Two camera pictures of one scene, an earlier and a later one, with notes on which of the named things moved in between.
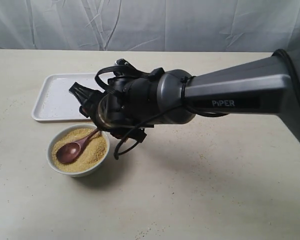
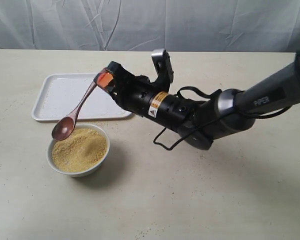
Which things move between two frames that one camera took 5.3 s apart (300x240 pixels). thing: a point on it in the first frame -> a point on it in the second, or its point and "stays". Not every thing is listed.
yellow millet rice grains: x=93 y=152 stays
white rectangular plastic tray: x=55 y=103 stays
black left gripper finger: x=87 y=96 -> x=120 y=73
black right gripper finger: x=88 y=110 -> x=104 y=78
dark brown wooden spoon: x=68 y=152 -> x=64 y=127
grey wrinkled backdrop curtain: x=254 y=26 stays
